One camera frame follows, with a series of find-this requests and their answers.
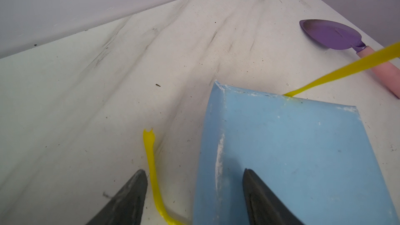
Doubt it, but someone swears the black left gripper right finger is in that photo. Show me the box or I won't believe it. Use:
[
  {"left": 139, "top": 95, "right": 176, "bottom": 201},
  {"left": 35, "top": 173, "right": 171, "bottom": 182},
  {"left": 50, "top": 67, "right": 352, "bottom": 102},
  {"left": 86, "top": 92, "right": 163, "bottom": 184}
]
[{"left": 242, "top": 169, "right": 303, "bottom": 225}]

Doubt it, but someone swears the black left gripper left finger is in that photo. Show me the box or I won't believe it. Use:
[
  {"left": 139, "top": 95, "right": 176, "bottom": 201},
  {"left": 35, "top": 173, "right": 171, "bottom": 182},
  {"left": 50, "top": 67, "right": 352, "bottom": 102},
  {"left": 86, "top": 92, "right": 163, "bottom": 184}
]
[{"left": 87, "top": 169, "right": 148, "bottom": 225}]

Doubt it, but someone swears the light blue gift box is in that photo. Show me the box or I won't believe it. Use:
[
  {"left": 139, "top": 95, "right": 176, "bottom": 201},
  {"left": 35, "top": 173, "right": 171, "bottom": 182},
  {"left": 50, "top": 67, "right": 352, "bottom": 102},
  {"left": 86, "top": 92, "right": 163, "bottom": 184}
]
[{"left": 193, "top": 82, "right": 400, "bottom": 225}]

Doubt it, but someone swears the yellow ribbon of blue box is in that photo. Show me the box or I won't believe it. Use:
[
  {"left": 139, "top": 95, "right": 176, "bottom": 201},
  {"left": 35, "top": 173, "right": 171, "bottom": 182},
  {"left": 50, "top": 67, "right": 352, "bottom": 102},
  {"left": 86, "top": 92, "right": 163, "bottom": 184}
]
[{"left": 143, "top": 42, "right": 400, "bottom": 225}]

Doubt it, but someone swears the purple trowel pink handle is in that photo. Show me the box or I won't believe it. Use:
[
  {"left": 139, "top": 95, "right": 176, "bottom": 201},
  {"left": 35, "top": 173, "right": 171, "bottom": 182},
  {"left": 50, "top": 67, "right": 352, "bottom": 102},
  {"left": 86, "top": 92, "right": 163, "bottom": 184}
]
[{"left": 300, "top": 19, "right": 400, "bottom": 97}]

